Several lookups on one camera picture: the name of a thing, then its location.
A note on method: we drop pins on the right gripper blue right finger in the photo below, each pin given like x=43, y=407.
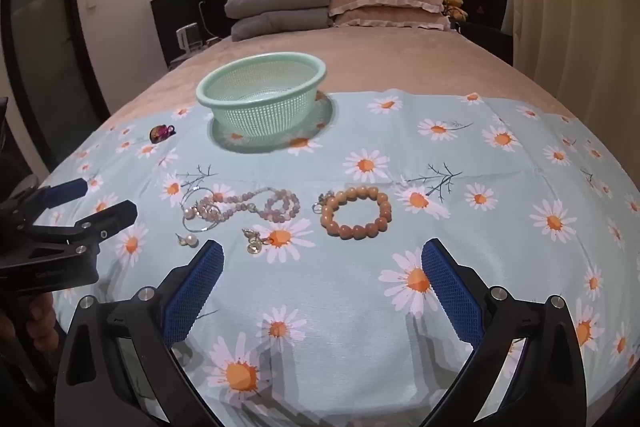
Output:
x=548, y=385

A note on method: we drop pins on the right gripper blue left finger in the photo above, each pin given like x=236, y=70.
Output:
x=93, y=386

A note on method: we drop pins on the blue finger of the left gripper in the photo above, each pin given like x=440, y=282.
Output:
x=88, y=233
x=30, y=201

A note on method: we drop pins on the pearl stud earring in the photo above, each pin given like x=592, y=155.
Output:
x=188, y=240

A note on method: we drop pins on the gold clip earring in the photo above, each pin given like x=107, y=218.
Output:
x=255, y=242

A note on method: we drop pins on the person's left hand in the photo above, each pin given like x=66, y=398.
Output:
x=39, y=316

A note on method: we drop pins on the iridescent purple pendant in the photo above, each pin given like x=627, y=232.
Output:
x=161, y=133

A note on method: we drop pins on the dark glass door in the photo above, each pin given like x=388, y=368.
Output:
x=51, y=75

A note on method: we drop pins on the daisy print blue cloth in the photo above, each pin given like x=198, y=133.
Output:
x=335, y=322

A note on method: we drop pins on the mint green plastic basket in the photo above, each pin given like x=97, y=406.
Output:
x=264, y=94

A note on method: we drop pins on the bedside table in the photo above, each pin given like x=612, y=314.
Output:
x=176, y=62

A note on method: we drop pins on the lower grey folded blanket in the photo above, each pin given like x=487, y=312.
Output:
x=274, y=22

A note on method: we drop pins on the beige bed cover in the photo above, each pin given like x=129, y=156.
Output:
x=417, y=61

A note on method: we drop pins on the cream window curtain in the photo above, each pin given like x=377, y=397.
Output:
x=585, y=53

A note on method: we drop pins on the brown teddy bear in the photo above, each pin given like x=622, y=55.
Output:
x=453, y=10

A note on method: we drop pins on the lower pink frilled pillow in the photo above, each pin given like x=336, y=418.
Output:
x=387, y=16

